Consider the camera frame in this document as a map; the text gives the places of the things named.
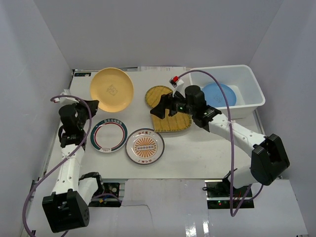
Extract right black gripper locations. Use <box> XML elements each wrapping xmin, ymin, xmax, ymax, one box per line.
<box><xmin>150</xmin><ymin>89</ymin><xmax>196</xmax><ymax>120</ymax></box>

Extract yellow plate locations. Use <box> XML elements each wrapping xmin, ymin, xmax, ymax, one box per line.
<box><xmin>90</xmin><ymin>68</ymin><xmax>134</xmax><ymax>113</ymax></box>

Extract blue plate with bear print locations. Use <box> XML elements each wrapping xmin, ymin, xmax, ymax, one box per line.
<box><xmin>202</xmin><ymin>83</ymin><xmax>237</xmax><ymax>108</ymax></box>

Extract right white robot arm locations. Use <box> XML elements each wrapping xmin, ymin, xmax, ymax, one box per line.
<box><xmin>150</xmin><ymin>85</ymin><xmax>290</xmax><ymax>197</ymax></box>

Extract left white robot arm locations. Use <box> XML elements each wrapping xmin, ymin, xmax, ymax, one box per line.
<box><xmin>42</xmin><ymin>100</ymin><xmax>104</xmax><ymax>233</ymax></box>

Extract white plastic bin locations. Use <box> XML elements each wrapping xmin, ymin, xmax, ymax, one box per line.
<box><xmin>189</xmin><ymin>65</ymin><xmax>266</xmax><ymax>119</ymax></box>

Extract round woven bamboo tray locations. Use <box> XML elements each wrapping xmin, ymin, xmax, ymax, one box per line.
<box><xmin>145</xmin><ymin>85</ymin><xmax>172</xmax><ymax>108</ymax></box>

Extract fan-shaped woven bamboo tray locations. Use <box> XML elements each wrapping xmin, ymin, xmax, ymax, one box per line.
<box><xmin>151</xmin><ymin>109</ymin><xmax>192</xmax><ymax>133</ymax></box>

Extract white plate green red rim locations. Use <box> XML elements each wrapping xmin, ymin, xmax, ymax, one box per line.
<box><xmin>90</xmin><ymin>118</ymin><xmax>128</xmax><ymax>153</ymax></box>

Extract dark label sticker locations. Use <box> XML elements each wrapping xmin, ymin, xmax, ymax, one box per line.
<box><xmin>74</xmin><ymin>72</ymin><xmax>91</xmax><ymax>77</ymax></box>

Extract white paper sheets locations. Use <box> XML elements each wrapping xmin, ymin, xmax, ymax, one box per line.
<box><xmin>138</xmin><ymin>66</ymin><xmax>187</xmax><ymax>73</ymax></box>

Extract white plate orange sunburst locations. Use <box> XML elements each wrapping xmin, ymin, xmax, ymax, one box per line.
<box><xmin>125</xmin><ymin>128</ymin><xmax>165</xmax><ymax>165</ymax></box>

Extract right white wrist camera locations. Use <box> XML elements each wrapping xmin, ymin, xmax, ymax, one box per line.
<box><xmin>169</xmin><ymin>76</ymin><xmax>184</xmax><ymax>96</ymax></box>

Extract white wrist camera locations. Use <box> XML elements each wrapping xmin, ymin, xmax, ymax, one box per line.
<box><xmin>51</xmin><ymin>89</ymin><xmax>79</xmax><ymax>106</ymax></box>
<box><xmin>169</xmin><ymin>76</ymin><xmax>184</xmax><ymax>96</ymax></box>

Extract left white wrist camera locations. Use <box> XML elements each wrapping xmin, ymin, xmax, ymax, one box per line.
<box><xmin>51</xmin><ymin>89</ymin><xmax>79</xmax><ymax>106</ymax></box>

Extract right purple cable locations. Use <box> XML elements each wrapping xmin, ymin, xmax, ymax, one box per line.
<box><xmin>176</xmin><ymin>69</ymin><xmax>264</xmax><ymax>217</ymax></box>

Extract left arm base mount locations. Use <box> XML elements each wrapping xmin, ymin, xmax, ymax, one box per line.
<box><xmin>88</xmin><ymin>182</ymin><xmax>122</xmax><ymax>207</ymax></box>

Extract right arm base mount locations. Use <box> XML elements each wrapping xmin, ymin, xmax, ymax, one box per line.
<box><xmin>202</xmin><ymin>172</ymin><xmax>248</xmax><ymax>210</ymax></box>

